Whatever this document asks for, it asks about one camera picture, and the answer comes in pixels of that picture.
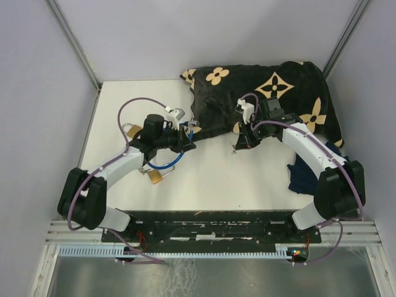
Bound silver cable lock keys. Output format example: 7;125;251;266
230;142;237;155

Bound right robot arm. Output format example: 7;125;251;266
234;97;366;242

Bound brass padlock with key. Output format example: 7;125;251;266
122;123;142;139

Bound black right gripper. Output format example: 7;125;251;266
235;118;270;150

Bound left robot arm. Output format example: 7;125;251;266
57;114;199;241

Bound white slotted cable duct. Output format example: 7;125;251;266
59;241;291;259

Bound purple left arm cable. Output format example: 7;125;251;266
67;97;170;265

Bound black floral patterned blanket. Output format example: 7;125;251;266
180;61;345;148

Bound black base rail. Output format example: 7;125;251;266
119;210;322;248

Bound blue cable with plug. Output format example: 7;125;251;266
145;119;199;171

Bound right aluminium frame post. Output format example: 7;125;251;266
322;0;372;80

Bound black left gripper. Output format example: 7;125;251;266
154;123;196;153

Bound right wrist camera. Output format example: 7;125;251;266
235;98;255;124

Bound dark blue cloth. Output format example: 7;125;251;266
286;140;352;196

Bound aluminium frame post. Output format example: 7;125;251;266
45;0;102;90
322;0;372;80

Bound large brass padlock with keys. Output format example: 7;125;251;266
139;166;175;184

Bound left aluminium frame post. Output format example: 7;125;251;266
45;0;102;90

